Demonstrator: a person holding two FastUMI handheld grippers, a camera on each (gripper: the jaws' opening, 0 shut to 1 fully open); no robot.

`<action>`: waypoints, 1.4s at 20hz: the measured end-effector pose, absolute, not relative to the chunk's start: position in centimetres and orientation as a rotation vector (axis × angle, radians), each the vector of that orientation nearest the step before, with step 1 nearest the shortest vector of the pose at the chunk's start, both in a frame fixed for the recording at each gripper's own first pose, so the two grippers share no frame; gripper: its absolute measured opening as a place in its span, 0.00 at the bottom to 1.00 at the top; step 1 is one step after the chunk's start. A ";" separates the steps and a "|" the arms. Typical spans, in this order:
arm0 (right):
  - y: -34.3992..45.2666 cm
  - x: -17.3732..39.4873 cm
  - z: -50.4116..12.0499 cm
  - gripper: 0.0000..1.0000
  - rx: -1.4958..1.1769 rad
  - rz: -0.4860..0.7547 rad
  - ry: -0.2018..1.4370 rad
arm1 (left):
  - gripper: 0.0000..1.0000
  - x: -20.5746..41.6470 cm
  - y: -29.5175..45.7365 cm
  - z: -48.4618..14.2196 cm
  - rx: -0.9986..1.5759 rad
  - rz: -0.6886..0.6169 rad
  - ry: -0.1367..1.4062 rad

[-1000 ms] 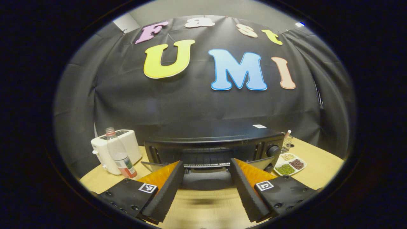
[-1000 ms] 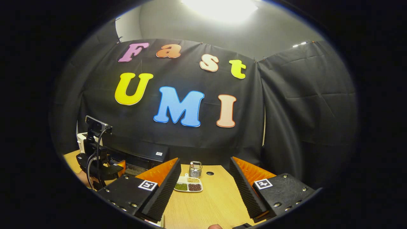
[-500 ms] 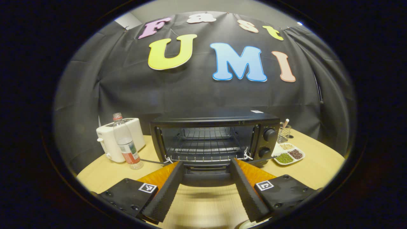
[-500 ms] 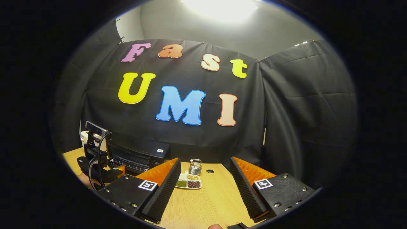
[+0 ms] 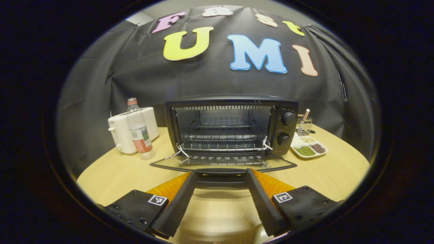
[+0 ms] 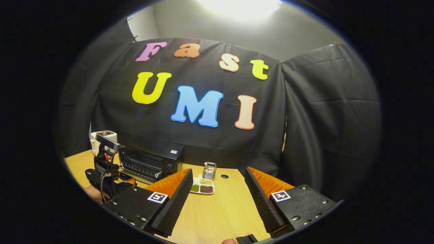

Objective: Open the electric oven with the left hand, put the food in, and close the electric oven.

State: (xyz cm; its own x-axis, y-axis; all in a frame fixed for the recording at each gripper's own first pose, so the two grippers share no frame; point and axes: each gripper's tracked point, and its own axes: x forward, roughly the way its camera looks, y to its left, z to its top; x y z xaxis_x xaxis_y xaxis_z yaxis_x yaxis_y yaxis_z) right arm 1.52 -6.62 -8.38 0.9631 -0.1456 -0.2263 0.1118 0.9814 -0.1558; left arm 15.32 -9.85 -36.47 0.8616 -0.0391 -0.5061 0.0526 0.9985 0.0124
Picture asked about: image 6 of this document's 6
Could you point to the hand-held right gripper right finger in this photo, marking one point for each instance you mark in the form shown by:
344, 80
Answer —
261, 200

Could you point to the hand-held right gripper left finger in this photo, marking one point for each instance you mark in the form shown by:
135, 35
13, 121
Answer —
176, 203

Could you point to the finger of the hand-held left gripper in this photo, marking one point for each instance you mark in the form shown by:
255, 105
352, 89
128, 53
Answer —
128, 179

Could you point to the black electric oven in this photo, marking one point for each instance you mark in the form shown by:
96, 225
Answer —
149, 159

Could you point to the white toaster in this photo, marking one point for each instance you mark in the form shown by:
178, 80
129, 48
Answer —
94, 144

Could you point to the white divided dish with beans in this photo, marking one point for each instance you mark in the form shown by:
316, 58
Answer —
206, 188

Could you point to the clear plastic water bottle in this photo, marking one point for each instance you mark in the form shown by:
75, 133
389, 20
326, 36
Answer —
104, 132

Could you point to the black backdrop cloth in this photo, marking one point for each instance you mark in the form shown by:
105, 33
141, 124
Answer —
203, 149

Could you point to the large ceiling light panel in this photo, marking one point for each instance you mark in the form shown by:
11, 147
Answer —
240, 6

